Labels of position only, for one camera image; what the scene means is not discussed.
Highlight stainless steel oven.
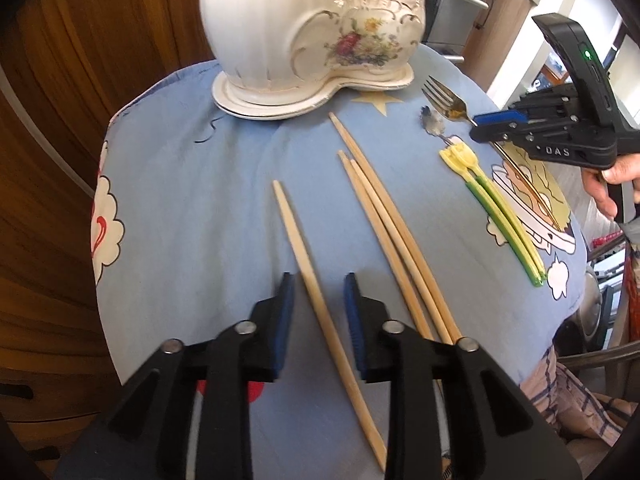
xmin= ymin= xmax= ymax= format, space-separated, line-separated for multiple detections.
xmin=385 ymin=0 xmax=497 ymax=57

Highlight blue printed tablecloth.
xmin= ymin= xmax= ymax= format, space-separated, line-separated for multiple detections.
xmin=90 ymin=42 xmax=587 ymax=480

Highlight gold metal fork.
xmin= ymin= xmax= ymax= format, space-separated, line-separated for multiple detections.
xmin=421 ymin=76 xmax=562 ymax=231

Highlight plaid shorts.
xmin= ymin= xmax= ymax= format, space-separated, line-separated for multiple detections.
xmin=519 ymin=347 xmax=627 ymax=448

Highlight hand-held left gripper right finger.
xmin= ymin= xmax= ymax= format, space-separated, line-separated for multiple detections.
xmin=344 ymin=272 xmax=536 ymax=480

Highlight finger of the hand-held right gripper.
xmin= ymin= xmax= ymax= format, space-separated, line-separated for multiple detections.
xmin=469 ymin=121 xmax=546 ymax=147
xmin=472 ymin=95 xmax=576 ymax=126

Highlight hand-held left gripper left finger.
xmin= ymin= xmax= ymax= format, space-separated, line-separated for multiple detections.
xmin=102 ymin=272 xmax=296 ymax=480

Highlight person's right hand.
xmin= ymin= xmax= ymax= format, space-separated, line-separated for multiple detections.
xmin=580 ymin=152 xmax=640 ymax=220

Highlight white floral ceramic utensil holder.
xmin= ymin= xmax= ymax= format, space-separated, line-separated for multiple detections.
xmin=199 ymin=0 xmax=431 ymax=121

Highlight grey metal chair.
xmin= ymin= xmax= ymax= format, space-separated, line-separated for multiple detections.
xmin=554 ymin=260 xmax=640 ymax=378

